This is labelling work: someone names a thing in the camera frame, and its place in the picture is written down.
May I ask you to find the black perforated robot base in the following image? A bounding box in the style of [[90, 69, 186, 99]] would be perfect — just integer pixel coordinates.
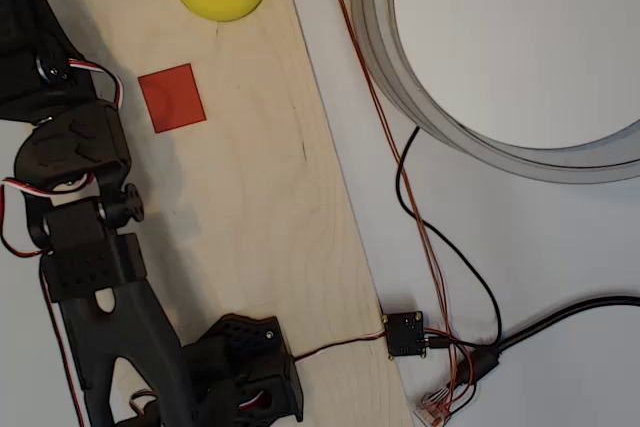
[[182, 314, 305, 423]]

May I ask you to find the red square marker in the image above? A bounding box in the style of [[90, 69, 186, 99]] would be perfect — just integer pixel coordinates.
[[137, 63, 208, 134]]

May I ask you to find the light wooden board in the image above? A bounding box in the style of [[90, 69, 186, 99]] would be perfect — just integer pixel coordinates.
[[0, 0, 416, 427]]

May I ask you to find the small black controller board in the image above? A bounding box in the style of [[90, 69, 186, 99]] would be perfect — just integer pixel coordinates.
[[382, 310, 427, 360]]

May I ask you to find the gripper servo cable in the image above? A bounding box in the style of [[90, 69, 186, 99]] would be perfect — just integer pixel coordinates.
[[67, 60, 125, 109]]

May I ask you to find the wrist servo cable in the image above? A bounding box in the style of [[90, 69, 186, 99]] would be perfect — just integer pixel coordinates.
[[0, 171, 97, 259]]

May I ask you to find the shoulder servo cable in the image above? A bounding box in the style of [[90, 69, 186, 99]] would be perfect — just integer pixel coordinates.
[[42, 266, 87, 427]]

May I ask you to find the thin orange wire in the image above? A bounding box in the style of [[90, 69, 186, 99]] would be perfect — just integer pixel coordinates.
[[323, 0, 459, 403], [324, 0, 454, 398]]

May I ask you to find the red white black base cable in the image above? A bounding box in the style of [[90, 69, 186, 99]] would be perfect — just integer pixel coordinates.
[[292, 329, 389, 361]]

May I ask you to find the thin black cable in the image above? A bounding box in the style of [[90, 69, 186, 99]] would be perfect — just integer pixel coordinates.
[[396, 125, 503, 349]]

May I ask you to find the thin red wire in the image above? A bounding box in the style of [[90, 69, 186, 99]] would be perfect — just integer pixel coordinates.
[[424, 327, 482, 411]]

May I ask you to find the clear wire connector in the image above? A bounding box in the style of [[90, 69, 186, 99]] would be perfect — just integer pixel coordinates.
[[412, 390, 454, 426]]

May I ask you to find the thick black power cable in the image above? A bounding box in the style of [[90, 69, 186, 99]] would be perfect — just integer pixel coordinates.
[[457, 295, 640, 389]]

